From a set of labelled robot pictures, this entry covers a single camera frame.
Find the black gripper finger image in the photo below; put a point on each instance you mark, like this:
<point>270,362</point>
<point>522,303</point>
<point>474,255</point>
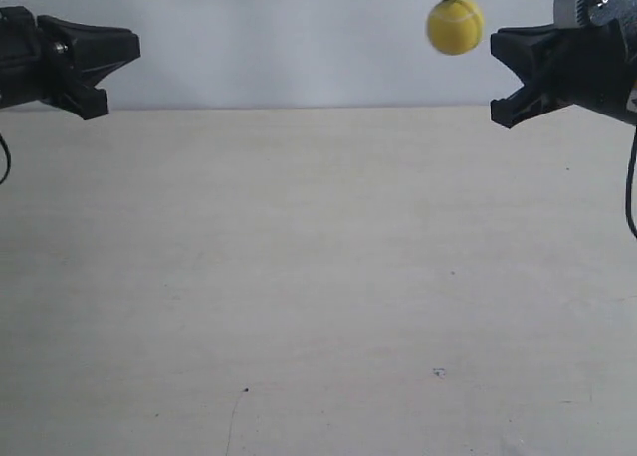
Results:
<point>527,102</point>
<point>91,53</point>
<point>537,52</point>
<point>71,94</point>

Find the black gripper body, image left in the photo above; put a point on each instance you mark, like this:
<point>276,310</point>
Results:
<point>25,70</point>

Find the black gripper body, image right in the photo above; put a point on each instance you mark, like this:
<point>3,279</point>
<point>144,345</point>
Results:
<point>601,71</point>

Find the yellow tennis ball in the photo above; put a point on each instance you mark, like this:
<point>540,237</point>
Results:
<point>455,27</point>

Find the silver wrist camera, image right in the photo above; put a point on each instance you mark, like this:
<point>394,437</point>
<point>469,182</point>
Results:
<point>574,14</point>

